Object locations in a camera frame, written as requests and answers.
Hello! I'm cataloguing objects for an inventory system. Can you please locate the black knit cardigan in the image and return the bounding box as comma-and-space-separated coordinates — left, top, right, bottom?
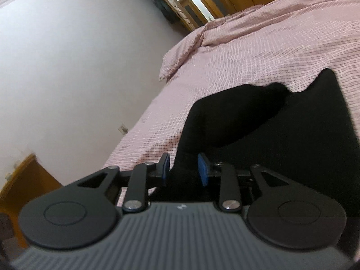
151, 69, 359, 256

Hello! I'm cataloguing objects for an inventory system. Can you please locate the dark green hanging jacket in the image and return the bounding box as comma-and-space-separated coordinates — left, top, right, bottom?
152, 0, 180, 24

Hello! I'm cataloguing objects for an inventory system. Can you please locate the pink checked bed cover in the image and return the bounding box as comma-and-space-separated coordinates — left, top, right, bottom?
106, 0, 359, 170

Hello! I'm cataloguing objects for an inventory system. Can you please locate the wooden bedside cabinet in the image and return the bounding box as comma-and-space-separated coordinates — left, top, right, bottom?
1, 154, 62, 248

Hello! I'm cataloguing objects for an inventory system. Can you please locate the white wall socket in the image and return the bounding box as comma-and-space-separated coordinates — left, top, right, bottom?
118, 124, 129, 135

